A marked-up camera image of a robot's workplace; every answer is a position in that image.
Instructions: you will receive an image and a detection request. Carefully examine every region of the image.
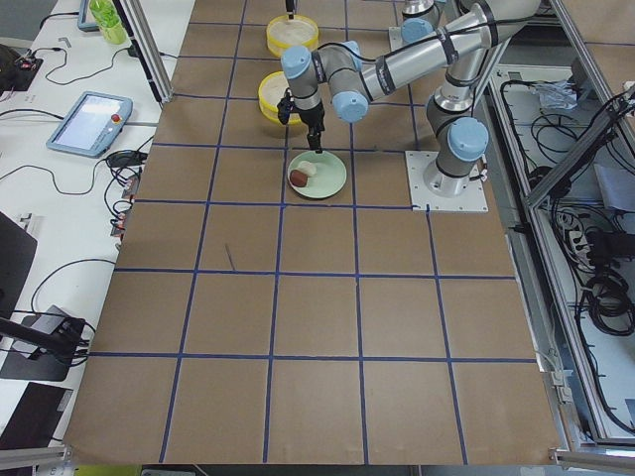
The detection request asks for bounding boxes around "teach pendant near post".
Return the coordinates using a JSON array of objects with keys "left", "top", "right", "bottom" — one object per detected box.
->
[{"left": 46, "top": 91, "right": 133, "bottom": 159}]

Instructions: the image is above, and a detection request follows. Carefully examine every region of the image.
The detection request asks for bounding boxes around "light green plate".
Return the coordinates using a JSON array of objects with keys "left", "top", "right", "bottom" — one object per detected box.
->
[{"left": 286, "top": 151, "right": 347, "bottom": 199}]

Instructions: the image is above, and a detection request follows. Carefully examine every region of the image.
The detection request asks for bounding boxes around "black monitor stand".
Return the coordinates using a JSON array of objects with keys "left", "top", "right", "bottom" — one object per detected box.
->
[{"left": 1, "top": 306, "right": 87, "bottom": 382}]

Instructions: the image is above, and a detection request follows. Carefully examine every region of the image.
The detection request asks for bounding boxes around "green plastic bottle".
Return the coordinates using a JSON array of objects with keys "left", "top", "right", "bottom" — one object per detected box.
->
[{"left": 88, "top": 0, "right": 127, "bottom": 45}]

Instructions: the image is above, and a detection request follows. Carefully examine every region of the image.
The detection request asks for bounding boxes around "brown bun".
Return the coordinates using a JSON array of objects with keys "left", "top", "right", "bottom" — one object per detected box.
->
[{"left": 289, "top": 170, "right": 310, "bottom": 188}]

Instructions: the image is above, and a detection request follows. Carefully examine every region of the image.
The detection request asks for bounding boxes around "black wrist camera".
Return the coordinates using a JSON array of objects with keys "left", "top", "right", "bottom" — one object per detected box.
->
[{"left": 277, "top": 88, "right": 297, "bottom": 125}]

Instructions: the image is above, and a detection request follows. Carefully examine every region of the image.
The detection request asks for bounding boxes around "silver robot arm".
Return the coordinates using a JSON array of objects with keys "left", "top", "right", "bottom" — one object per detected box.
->
[
  {"left": 266, "top": 1, "right": 442, "bottom": 51},
  {"left": 277, "top": 1, "right": 540, "bottom": 190}
]

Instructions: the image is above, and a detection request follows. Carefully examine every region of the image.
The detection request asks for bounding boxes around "white steamed bun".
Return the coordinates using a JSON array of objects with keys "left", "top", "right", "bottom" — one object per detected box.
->
[{"left": 296, "top": 161, "right": 318, "bottom": 178}]

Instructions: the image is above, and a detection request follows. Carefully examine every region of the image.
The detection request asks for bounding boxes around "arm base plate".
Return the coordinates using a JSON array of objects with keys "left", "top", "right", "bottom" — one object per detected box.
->
[
  {"left": 388, "top": 22, "right": 435, "bottom": 52},
  {"left": 405, "top": 151, "right": 488, "bottom": 213}
]

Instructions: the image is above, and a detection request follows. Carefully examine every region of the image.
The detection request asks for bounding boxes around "aluminium frame post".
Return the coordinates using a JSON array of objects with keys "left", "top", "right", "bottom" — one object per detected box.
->
[{"left": 113, "top": 0, "right": 174, "bottom": 104}]

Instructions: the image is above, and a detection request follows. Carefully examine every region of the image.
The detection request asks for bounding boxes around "yellow rimmed bamboo steamer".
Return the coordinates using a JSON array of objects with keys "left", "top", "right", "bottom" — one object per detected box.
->
[{"left": 266, "top": 15, "right": 319, "bottom": 58}]

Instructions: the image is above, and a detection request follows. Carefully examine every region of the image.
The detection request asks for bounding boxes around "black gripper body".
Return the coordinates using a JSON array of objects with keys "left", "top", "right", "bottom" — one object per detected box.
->
[{"left": 299, "top": 102, "right": 325, "bottom": 149}]

